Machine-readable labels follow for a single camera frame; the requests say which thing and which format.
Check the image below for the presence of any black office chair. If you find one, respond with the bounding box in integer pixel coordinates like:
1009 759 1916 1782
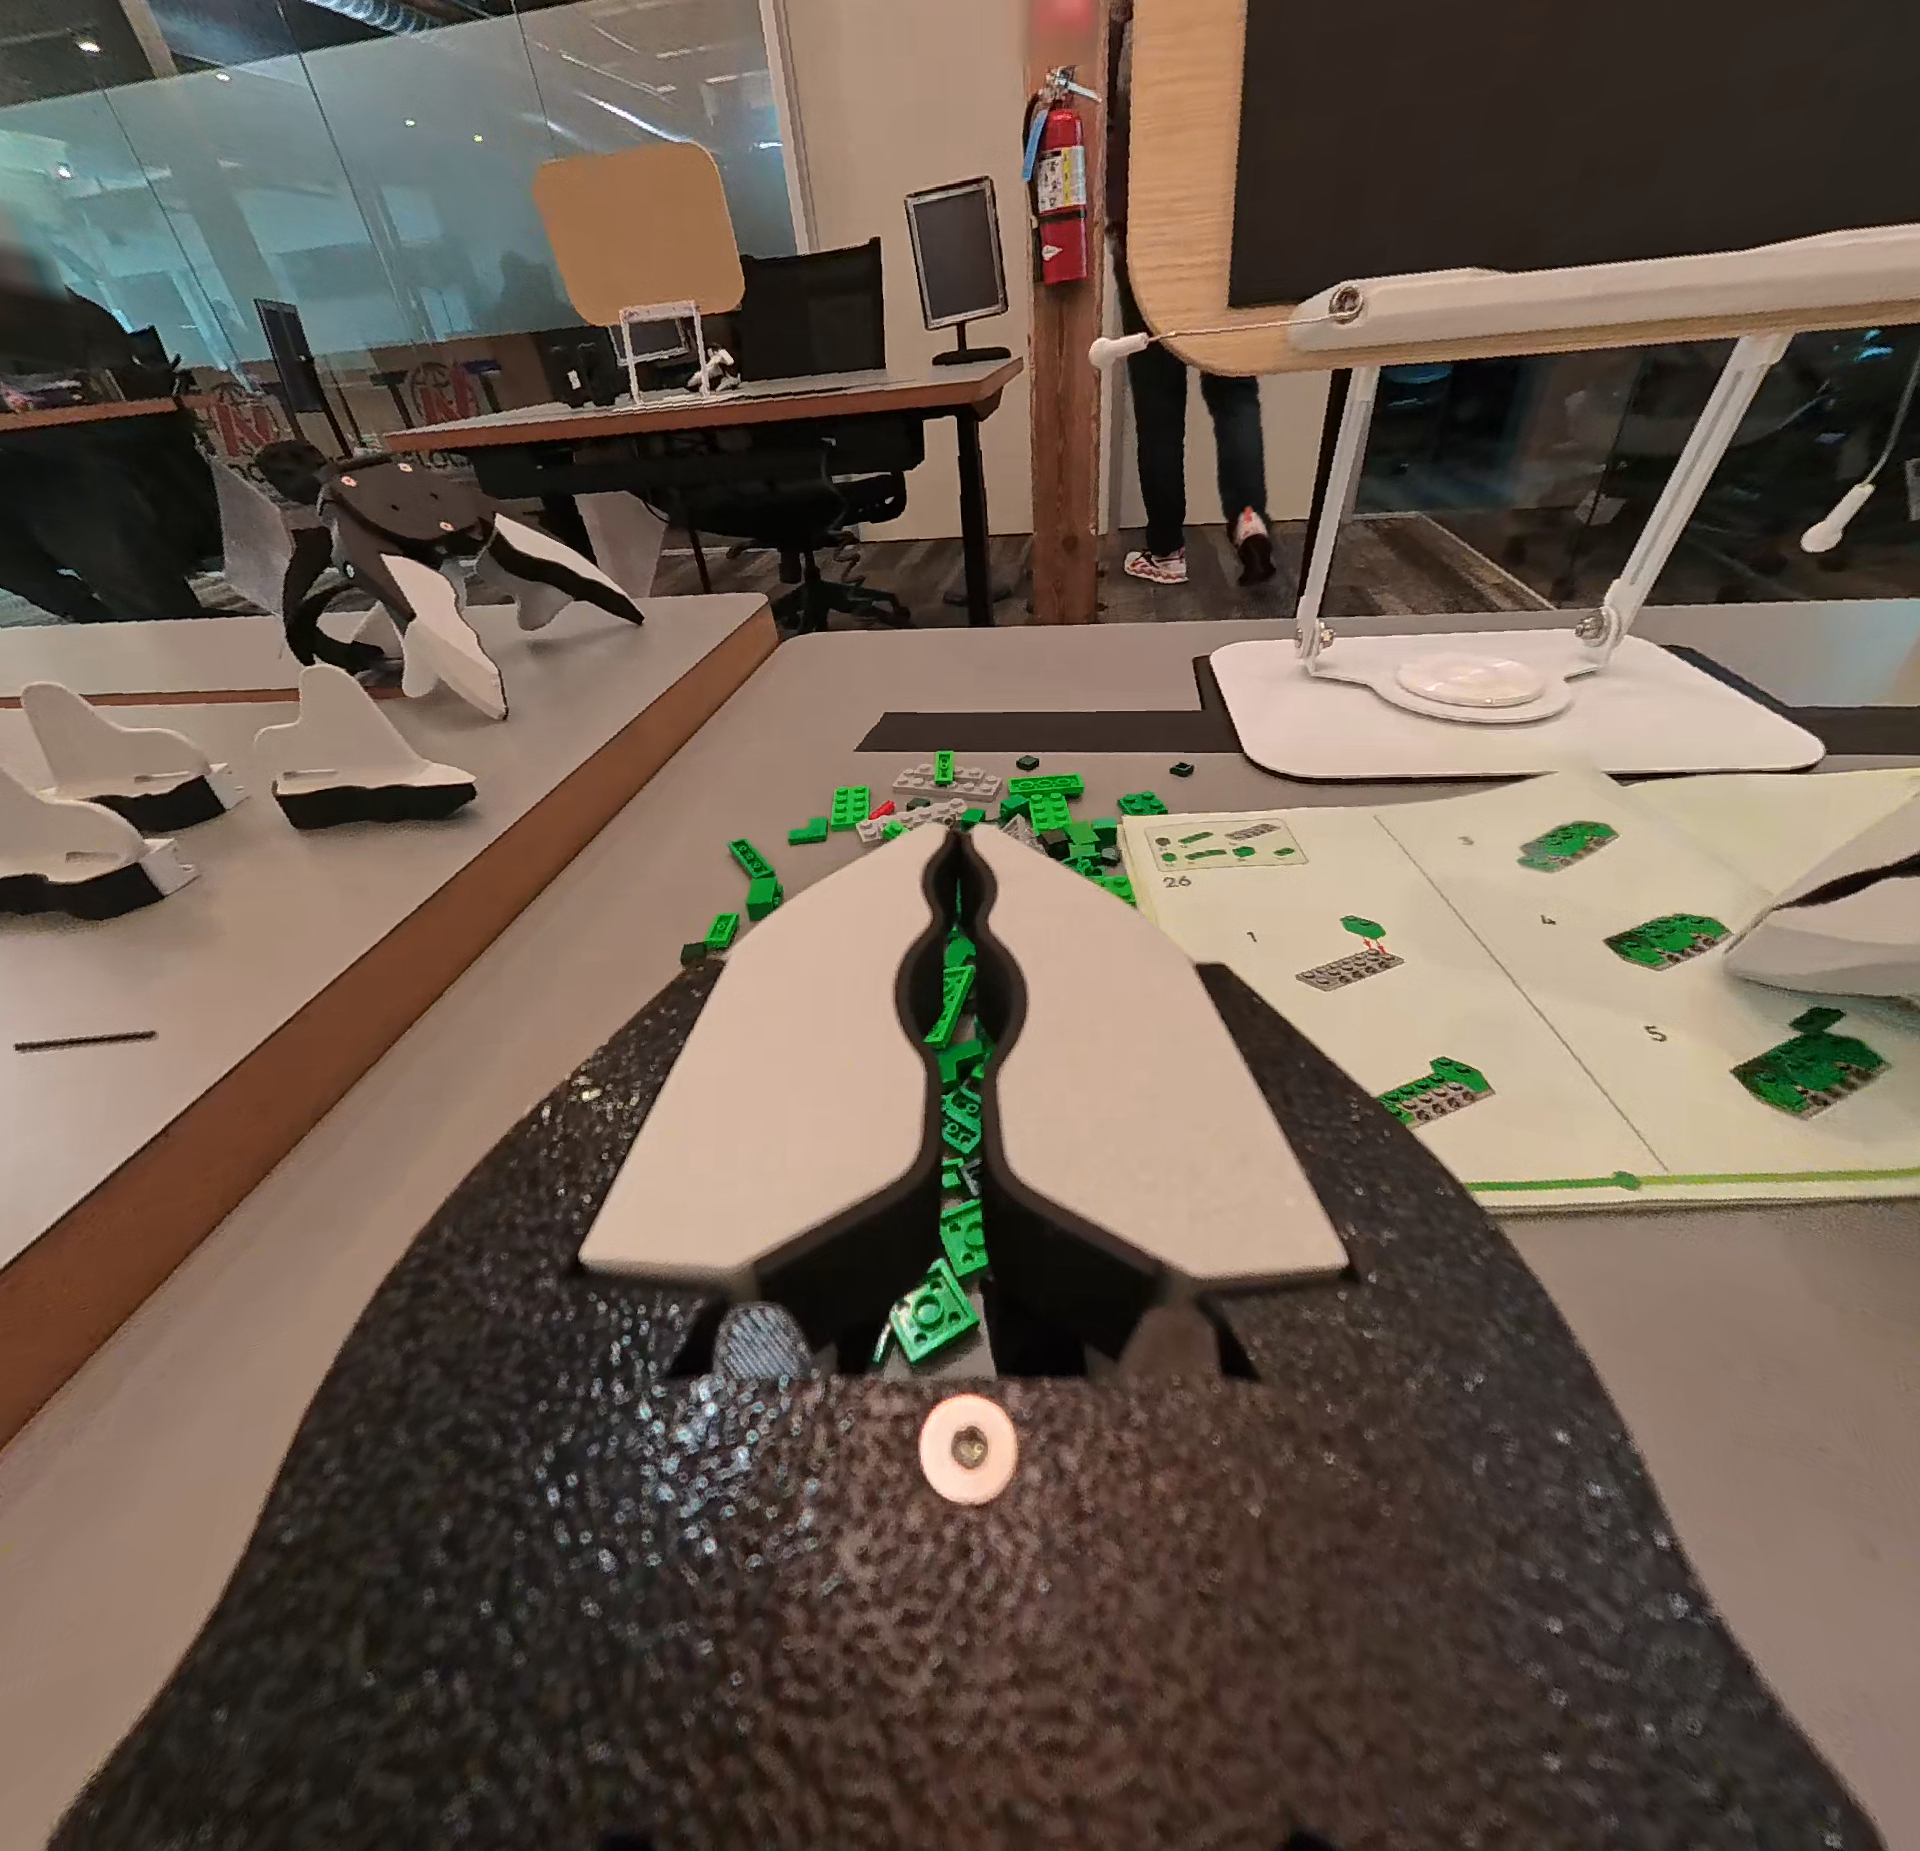
706 240 918 636

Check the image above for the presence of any green brick instruction booklet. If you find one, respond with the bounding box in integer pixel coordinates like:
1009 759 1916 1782
1118 766 1920 1212

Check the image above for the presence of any white cable plug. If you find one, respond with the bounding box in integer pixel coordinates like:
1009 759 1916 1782
1800 417 1920 555

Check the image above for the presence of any black desk strip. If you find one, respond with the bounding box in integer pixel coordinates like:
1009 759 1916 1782
854 649 1920 754

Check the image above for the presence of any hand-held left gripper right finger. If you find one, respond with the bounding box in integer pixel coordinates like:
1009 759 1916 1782
965 826 1350 1376

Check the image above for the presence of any tan board on clear stand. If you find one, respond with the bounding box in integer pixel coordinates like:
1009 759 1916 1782
530 141 748 407

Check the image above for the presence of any small framed grey screen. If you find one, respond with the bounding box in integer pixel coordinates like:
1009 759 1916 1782
903 173 1013 369

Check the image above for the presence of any spare grey gripper finger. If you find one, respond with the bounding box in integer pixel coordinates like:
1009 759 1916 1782
0 771 199 925
254 666 479 832
22 679 243 832

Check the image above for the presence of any wooden top office desk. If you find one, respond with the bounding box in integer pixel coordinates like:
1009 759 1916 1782
381 355 1023 629

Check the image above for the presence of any wood-framed black board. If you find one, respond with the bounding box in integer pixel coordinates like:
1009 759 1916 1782
1130 0 1920 377

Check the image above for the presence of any spare black grey gripper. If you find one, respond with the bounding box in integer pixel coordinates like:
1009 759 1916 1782
254 439 646 718

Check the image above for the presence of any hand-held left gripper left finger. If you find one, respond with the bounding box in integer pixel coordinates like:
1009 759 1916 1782
578 826 965 1366

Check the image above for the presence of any red fire extinguisher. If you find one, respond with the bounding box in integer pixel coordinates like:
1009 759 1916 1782
1023 64 1095 289

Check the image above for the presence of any wood-edged grey side desk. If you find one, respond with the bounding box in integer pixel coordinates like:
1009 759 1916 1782
0 590 783 1448

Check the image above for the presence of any black computer monitor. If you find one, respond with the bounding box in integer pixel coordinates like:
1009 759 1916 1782
254 297 354 450

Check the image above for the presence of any white board stand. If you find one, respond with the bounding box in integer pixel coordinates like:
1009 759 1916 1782
1089 225 1920 781

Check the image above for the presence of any wooden post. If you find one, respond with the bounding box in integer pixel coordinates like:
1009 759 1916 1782
1027 0 1144 625

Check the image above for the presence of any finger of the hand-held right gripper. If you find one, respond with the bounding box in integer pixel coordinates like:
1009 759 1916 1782
1755 797 1920 911
1725 875 1920 1008

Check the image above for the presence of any long wooden top desk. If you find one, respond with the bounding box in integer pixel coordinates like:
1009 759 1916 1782
0 391 206 434

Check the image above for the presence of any pile of green bricks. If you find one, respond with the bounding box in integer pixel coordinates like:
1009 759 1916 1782
681 747 1182 1371

